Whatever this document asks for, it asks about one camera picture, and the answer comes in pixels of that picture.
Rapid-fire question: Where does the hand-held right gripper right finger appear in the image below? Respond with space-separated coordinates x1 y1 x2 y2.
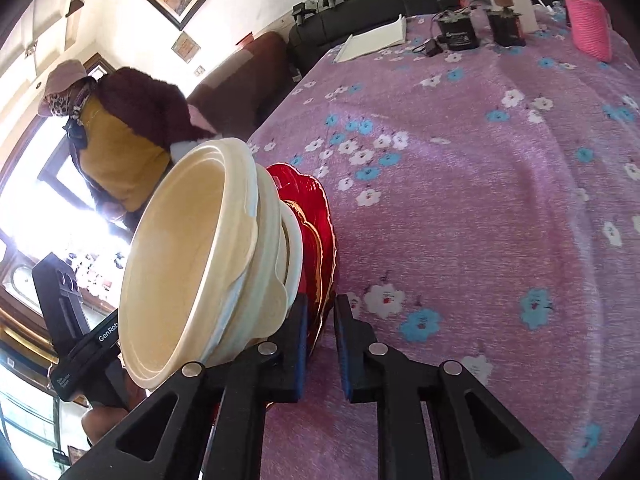
334 294 576 480

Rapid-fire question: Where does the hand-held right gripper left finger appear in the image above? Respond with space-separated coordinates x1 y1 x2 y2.
59 294 308 480

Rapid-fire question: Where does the red plate with white label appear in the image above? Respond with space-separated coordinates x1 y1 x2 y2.
282 199 326 356

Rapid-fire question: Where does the white round bowl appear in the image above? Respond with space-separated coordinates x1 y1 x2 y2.
277 200 305 311

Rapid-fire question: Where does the red plate with gold lettering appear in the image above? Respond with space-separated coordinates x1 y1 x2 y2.
265 162 341 361

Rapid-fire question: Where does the large cream bowl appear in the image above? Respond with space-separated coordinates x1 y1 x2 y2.
220 157 290 361

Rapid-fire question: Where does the cream bowl with stepped rim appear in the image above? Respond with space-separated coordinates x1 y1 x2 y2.
119 137 261 392

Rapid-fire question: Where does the person's left hand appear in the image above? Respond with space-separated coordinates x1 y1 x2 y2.
80 404 133 449

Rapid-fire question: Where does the wooden display cabinet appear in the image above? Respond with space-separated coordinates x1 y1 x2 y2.
0 240 121 461

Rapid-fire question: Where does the purple floral tablecloth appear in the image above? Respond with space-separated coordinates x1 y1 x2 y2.
244 0 640 480

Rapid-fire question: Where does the brown armchair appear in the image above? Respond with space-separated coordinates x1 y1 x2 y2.
187 31 288 133

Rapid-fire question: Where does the white folded paper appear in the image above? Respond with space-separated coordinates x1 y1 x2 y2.
334 14 408 63

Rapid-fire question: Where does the small black battery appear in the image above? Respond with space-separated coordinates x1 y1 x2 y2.
487 7 526 47

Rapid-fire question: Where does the pink thermos bottle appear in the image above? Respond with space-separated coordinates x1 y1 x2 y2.
557 0 613 63

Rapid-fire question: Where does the small framed wall plaque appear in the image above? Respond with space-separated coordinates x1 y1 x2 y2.
171 31 202 63

